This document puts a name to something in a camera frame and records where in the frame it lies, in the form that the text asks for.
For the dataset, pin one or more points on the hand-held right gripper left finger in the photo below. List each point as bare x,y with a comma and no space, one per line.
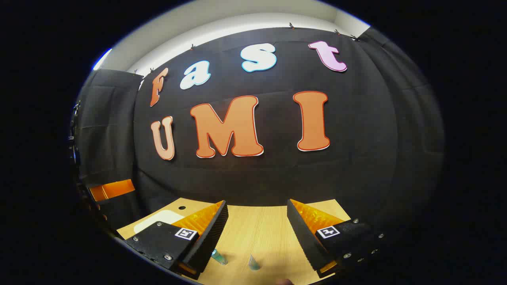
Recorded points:
212,233

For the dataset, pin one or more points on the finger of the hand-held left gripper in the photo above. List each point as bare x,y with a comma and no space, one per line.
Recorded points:
113,190

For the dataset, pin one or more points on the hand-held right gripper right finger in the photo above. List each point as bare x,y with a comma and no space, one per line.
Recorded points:
303,233

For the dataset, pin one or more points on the clear bottle with blue cap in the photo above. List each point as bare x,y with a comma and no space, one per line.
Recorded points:
219,257

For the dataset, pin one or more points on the white and blue tube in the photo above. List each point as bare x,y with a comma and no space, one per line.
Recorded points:
254,263

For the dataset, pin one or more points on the pale yellow suitcase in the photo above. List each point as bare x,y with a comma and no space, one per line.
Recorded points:
158,219

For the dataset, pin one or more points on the dark equipment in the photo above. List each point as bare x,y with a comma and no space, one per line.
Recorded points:
74,138

